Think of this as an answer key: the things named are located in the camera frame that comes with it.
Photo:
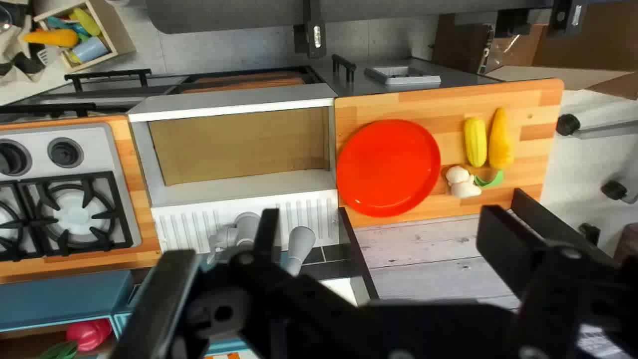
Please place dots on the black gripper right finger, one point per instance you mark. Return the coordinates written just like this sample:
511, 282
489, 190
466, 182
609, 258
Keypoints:
515, 240

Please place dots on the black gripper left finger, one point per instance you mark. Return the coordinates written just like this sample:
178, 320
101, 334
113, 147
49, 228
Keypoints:
154, 328

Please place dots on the pink toy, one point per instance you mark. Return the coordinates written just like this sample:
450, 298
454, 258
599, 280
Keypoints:
89, 336

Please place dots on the yellow plush corn toy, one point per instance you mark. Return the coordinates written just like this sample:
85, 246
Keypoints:
499, 147

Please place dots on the blue toy box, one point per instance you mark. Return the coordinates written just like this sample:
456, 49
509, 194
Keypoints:
63, 300

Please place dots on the orange plastic plate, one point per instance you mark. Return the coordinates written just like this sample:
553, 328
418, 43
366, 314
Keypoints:
388, 168

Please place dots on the toy stove burner panel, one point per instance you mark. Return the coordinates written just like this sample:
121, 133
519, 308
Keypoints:
63, 192

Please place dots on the white toy sink basin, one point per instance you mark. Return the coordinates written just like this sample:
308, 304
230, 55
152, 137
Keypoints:
210, 158

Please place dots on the wooden toy storage box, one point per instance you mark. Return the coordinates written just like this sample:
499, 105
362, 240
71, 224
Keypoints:
97, 29

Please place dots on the yellow plastic corn cob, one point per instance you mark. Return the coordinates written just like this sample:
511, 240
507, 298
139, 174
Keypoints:
475, 143

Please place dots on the grey tray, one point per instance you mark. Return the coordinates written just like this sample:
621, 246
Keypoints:
402, 77

